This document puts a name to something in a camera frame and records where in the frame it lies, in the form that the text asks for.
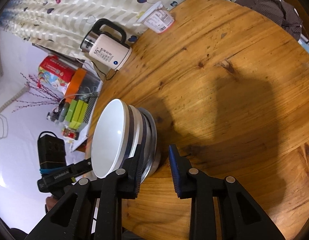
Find black kettle power cord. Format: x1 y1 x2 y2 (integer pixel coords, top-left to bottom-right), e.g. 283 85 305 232
93 62 119 81

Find purple dried branches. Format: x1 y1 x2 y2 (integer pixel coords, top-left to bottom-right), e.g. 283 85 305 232
13 73 63 112

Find lime green gift box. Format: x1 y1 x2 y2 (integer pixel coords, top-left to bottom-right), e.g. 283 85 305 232
69 100 88 130

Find red snack package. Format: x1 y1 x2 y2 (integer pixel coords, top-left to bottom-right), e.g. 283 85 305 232
39 56 75 82

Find person's left hand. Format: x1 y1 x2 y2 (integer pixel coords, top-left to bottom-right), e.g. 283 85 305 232
46 195 59 211

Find dark green gift box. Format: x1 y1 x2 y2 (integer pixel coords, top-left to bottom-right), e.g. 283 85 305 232
65 100 78 122

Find heart pattern curtain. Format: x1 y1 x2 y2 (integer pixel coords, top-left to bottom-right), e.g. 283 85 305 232
0 0 286 61

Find stainless steel bowl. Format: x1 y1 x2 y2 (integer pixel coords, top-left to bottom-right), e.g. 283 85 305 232
138 107 161 183

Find white side shelf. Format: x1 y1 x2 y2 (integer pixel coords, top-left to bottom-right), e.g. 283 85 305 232
70 81 103 152

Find chevron pattern tray box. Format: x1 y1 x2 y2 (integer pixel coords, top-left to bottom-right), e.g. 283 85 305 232
82 96 98 125

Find large white bowl blue stripe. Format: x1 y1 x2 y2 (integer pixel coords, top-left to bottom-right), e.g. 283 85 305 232
127 105 151 166

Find dark striped cloth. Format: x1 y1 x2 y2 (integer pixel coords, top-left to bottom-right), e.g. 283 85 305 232
235 0 302 41

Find white plastic tub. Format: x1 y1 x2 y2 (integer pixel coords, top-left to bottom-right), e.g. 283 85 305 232
137 1 174 34

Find small white bowl blue stripe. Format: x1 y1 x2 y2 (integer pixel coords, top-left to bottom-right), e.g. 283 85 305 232
91 99 130 178

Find grey glasses case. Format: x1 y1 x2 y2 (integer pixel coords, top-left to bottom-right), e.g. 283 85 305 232
58 102 70 122

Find red label jar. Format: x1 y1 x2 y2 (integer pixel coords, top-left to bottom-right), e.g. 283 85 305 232
62 127 79 140

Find orange lid storage box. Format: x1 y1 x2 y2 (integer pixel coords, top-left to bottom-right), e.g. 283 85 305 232
65 68 101 103

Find white electric kettle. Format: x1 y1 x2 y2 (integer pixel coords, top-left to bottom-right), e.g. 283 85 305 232
80 18 132 71

